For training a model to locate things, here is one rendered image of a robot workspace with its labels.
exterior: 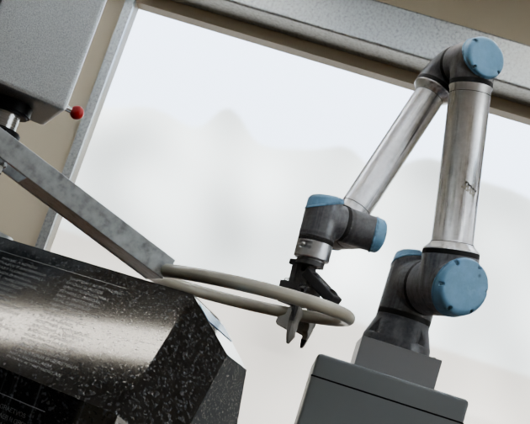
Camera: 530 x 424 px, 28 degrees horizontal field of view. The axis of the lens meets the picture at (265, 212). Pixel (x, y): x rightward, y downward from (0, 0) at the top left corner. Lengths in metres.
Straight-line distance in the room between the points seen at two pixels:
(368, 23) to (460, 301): 4.37
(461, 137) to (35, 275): 1.32
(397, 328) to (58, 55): 1.20
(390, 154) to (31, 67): 1.08
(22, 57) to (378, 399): 1.23
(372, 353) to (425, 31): 4.36
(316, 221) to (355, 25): 4.40
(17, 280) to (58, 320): 0.13
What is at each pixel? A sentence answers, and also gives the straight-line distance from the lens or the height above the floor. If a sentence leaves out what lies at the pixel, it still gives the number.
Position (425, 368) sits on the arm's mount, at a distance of 2.82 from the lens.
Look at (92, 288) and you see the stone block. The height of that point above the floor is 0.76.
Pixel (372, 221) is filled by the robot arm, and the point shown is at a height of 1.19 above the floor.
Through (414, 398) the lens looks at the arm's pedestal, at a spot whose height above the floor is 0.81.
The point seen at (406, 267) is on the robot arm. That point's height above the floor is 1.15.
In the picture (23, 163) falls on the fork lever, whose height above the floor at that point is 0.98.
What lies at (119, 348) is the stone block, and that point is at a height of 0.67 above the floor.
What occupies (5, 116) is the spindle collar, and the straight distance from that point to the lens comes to 2.25.
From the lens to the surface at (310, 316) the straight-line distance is 2.56.
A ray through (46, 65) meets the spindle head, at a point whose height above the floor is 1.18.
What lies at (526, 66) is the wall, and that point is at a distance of 6.99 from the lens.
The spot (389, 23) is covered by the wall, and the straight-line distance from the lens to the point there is 6.95.
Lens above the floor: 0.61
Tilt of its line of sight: 11 degrees up
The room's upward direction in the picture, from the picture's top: 18 degrees clockwise
